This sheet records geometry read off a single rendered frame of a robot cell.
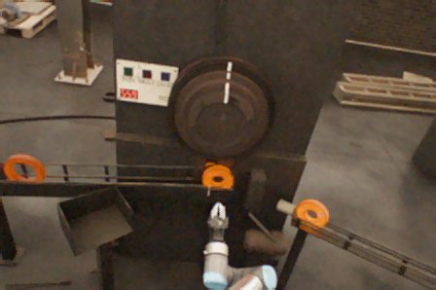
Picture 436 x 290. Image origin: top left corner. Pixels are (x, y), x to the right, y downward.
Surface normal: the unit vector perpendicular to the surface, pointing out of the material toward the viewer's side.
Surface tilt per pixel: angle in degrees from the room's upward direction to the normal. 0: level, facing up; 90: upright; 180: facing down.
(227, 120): 90
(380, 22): 90
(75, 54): 90
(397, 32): 90
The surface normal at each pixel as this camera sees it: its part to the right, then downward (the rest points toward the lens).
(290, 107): 0.01, 0.61
